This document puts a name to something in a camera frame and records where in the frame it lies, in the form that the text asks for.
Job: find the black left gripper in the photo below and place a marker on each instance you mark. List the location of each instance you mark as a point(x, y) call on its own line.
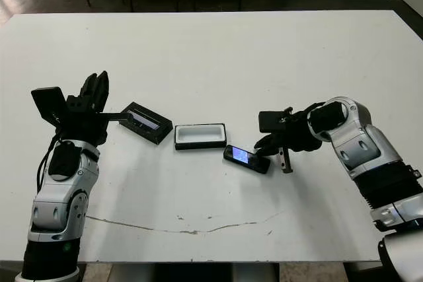
point(82, 123)

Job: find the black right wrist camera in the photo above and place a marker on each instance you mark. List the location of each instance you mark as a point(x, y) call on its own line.
point(272, 121)

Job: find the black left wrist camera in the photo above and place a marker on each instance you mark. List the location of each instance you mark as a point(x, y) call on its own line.
point(48, 100)

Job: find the black box base white lining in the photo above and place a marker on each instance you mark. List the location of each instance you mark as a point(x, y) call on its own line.
point(198, 134)

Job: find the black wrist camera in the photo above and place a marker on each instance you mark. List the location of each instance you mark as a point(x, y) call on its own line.
point(272, 121)
point(48, 100)

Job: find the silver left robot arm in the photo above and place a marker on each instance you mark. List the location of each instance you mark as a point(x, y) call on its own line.
point(56, 212)

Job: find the black box lid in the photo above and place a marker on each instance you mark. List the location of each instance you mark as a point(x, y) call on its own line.
point(145, 120)

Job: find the grey robot torso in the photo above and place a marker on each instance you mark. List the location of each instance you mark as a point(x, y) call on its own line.
point(191, 273)

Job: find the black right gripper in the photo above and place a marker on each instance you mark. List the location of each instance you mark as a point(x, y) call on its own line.
point(297, 133)

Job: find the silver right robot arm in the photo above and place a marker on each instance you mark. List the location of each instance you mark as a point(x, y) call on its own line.
point(357, 136)

